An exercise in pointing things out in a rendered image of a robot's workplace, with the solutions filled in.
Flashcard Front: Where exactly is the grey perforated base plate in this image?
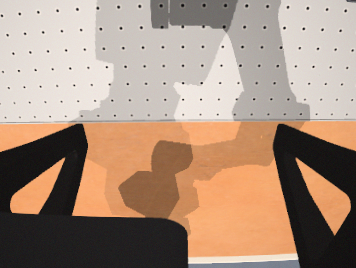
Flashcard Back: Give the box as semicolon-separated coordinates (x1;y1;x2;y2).
0;0;356;124

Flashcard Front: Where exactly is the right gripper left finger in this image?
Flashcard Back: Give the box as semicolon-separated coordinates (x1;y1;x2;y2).
0;123;88;216

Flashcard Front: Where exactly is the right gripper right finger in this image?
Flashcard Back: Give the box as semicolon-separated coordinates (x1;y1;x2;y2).
273;124;356;268

